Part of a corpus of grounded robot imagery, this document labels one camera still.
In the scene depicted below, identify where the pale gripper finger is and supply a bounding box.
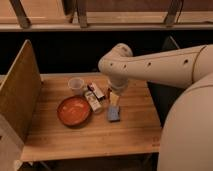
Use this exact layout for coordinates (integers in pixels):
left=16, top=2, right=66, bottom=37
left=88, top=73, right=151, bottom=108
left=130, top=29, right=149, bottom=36
left=110, top=92, right=119, bottom=106

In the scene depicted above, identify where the orange round bowl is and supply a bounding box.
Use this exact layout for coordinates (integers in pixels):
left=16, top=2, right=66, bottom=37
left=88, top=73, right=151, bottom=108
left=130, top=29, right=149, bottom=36
left=57, top=96, right=91, bottom=126

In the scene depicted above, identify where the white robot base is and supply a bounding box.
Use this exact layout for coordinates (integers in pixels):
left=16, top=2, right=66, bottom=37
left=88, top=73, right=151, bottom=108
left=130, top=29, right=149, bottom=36
left=157, top=73, right=213, bottom=171

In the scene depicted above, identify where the wooden side panel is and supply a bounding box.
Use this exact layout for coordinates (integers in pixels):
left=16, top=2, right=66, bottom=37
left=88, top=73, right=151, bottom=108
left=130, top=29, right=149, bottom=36
left=0, top=40, right=42, bottom=142

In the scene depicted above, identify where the clear plastic cup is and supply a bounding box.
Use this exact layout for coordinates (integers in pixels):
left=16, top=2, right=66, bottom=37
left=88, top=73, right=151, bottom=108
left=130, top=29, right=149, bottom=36
left=68, top=77, right=85, bottom=95

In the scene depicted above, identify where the pepper shaker bottle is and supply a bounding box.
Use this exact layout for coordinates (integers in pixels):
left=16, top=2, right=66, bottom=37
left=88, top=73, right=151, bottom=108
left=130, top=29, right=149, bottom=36
left=84, top=91, right=102, bottom=113

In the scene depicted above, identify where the red white packet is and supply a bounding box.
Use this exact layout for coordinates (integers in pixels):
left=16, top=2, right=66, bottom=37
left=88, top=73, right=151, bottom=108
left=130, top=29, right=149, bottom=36
left=88, top=82, right=105, bottom=100

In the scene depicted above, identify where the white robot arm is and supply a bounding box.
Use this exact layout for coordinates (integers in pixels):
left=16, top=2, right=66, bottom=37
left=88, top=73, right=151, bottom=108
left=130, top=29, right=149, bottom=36
left=98, top=43, right=213, bottom=100

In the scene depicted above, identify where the blue sponge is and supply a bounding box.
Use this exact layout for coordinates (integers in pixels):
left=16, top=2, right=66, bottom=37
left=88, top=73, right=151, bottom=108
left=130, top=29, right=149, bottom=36
left=107, top=106, right=120, bottom=122

